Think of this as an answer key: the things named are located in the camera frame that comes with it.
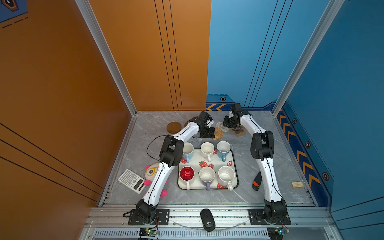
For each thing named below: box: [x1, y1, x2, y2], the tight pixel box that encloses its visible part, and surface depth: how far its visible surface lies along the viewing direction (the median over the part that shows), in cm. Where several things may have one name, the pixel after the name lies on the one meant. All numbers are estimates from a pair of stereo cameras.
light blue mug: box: [182, 142, 194, 163], surface depth 89 cm
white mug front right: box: [218, 165, 236, 191], surface depth 84 cm
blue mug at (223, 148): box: [216, 140, 231, 162], surface depth 90 cm
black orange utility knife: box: [252, 170, 263, 191], surface depth 84 cm
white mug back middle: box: [200, 142, 215, 162], surface depth 91 cm
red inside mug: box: [179, 166, 195, 190], surface depth 83 cm
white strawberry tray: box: [177, 149, 239, 191], surface depth 86 cm
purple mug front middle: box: [199, 166, 216, 191], surface depth 83 cm
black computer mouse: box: [200, 208, 216, 232], surface depth 73 cm
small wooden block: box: [291, 181, 304, 188], surface depth 85 cm
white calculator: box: [117, 168, 146, 194], surface depth 86 cm
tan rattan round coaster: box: [212, 127, 224, 140], surface depth 107 cm
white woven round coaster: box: [215, 121, 229, 133], surface depth 111 cm
